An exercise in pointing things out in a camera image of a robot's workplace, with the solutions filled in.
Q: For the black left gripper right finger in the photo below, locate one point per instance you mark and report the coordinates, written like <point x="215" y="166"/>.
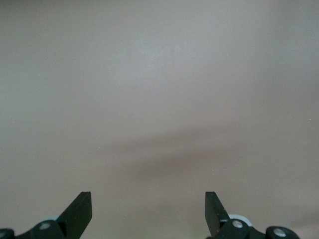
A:
<point x="214" y="216"/>

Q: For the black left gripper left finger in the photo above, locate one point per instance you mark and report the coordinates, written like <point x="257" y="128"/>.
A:
<point x="77" y="216"/>

